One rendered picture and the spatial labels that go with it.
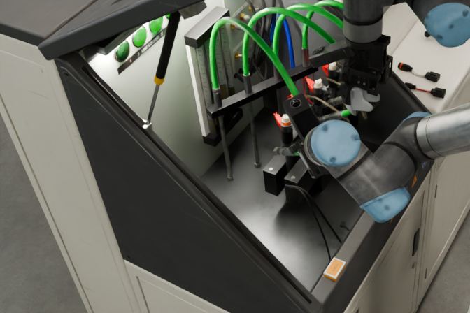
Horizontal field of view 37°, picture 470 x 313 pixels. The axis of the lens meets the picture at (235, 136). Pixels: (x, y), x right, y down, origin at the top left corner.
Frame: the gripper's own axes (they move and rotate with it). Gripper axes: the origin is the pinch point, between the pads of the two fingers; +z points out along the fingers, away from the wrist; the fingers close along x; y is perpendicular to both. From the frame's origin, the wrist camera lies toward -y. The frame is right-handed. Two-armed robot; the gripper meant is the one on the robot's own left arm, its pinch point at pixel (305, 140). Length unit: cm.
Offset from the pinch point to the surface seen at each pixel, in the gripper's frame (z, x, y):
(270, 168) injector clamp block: 29.6, -7.2, 2.5
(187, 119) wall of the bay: 36.1, -19.7, -18.7
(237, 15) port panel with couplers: 38, 5, -37
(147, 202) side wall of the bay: 10.6, -36.5, -4.4
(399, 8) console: 56, 51, -20
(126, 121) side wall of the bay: -5.9, -30.7, -20.5
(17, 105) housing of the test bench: 16, -53, -39
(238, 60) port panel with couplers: 47, 1, -28
